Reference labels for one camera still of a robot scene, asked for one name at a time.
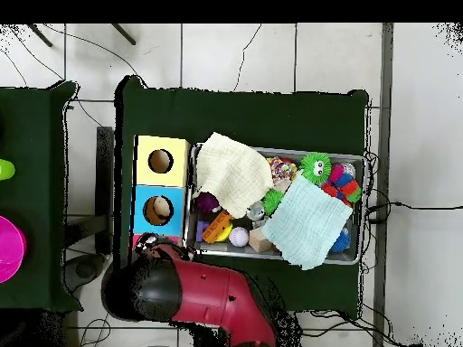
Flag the mint green waffle cloth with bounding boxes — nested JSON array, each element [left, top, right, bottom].
[[260, 173, 354, 271]]

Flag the shallow metal mesh bin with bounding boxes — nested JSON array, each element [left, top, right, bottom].
[[184, 142, 368, 267]]

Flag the wooden box with three holes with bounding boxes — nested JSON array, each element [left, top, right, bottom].
[[126, 134, 192, 254]]

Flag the orange toy brick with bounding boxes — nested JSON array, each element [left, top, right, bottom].
[[201, 209, 234, 244]]

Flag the purple fuzzy ball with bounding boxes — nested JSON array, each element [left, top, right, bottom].
[[194, 191, 221, 217]]

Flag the white baseball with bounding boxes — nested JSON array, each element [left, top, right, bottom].
[[228, 226, 250, 249]]

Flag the grey stand foot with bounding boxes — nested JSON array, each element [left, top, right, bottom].
[[63, 253, 107, 293]]

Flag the black stand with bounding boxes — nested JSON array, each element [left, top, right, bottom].
[[63, 126, 116, 256]]

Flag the light wooden block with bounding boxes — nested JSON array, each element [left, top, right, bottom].
[[248, 227, 273, 253]]

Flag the cream waffle cloth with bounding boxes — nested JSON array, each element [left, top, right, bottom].
[[193, 131, 274, 220]]

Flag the green spiky ball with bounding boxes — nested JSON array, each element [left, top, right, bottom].
[[260, 187, 287, 216]]

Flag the dark green table cloth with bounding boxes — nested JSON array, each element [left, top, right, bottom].
[[113, 74, 370, 314]]

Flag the pink plate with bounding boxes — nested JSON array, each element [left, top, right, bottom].
[[0, 215, 27, 285]]

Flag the green spiky toy with eyes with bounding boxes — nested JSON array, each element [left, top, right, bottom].
[[298, 151, 333, 184]]

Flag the lime green object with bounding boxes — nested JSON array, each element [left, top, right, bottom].
[[0, 158, 16, 181]]

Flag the green cloth side table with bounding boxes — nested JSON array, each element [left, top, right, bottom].
[[0, 80, 83, 313]]

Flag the multicolour spiky caterpillar toy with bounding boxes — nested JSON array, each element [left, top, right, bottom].
[[319, 164, 363, 209]]

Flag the dark tripod leg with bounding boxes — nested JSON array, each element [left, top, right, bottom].
[[110, 23, 137, 46], [25, 23, 54, 48]]

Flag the grey floor strip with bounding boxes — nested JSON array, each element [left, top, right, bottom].
[[372, 23, 395, 347]]

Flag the tangled black floor cables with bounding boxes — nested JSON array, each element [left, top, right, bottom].
[[299, 309, 424, 347]]

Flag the thin black floor cable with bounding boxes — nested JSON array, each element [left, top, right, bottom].
[[232, 23, 262, 92], [42, 23, 147, 88]]

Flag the thick black floor cable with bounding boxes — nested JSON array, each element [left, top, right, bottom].
[[364, 201, 463, 211]]

